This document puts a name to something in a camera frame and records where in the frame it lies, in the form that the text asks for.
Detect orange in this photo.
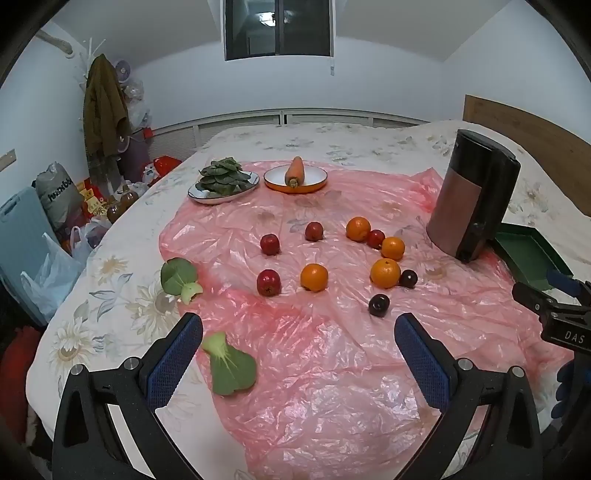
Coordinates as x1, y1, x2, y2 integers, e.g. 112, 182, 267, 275
346, 216, 372, 243
300, 263, 329, 292
370, 258, 402, 289
381, 236, 406, 261

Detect red bag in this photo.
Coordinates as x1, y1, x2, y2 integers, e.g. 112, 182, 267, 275
152, 156, 183, 178

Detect light blue board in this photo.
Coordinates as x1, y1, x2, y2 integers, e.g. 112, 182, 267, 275
0, 187, 58, 324

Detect person's right hand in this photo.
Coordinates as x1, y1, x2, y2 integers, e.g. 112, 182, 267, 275
556, 360, 576, 416

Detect orange bowl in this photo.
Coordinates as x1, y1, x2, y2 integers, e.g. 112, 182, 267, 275
263, 165, 328, 194

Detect pile of leafy greens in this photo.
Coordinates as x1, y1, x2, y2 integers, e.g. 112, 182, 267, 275
195, 157, 252, 195

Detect yellow and red boxes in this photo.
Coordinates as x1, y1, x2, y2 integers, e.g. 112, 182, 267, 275
76, 180, 112, 217

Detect dark window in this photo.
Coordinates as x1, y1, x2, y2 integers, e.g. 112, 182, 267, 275
223, 0, 334, 61

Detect white plate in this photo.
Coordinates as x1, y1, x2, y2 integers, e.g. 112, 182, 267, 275
187, 171, 260, 205

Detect red cloth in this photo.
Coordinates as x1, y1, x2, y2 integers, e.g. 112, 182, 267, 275
0, 325, 42, 444

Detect wooden headboard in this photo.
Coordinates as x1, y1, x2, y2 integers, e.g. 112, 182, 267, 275
463, 95, 591, 217

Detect white wall pipe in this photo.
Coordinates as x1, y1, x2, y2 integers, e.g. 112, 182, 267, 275
37, 28, 75, 58

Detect pink plastic sheet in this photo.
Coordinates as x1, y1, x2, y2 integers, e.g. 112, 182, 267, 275
157, 159, 573, 480

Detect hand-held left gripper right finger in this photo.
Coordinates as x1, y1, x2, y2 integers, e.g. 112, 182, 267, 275
394, 312, 542, 480

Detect white coat rack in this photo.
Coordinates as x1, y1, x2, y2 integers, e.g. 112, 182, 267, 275
76, 38, 107, 84

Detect grey printed bag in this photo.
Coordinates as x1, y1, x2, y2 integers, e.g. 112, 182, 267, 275
36, 161, 85, 232

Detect white plastic bag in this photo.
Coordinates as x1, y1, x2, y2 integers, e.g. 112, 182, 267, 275
21, 233, 86, 324
69, 217, 112, 259

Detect black and copper kettle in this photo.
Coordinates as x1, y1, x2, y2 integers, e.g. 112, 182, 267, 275
426, 129, 522, 265

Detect bok choy leaf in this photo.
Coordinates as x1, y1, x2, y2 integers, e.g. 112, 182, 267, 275
160, 257, 204, 305
202, 331, 258, 397

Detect carrot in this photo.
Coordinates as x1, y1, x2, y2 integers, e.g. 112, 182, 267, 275
284, 156, 304, 189

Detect green tray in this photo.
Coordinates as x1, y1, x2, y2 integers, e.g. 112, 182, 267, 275
494, 223, 575, 291

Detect clear plastic bags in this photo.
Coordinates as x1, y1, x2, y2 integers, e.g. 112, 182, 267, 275
122, 78, 151, 127

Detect white slatted panel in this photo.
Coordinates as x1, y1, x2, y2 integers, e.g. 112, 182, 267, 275
148, 110, 430, 160

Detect olive brown coat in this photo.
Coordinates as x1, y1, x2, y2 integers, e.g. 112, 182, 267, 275
83, 54, 131, 160

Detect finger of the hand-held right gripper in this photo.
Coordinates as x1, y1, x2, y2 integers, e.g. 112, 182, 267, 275
512, 281, 557, 324
547, 270, 591, 298

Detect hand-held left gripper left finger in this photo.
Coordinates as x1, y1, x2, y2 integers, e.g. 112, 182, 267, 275
52, 312, 204, 480

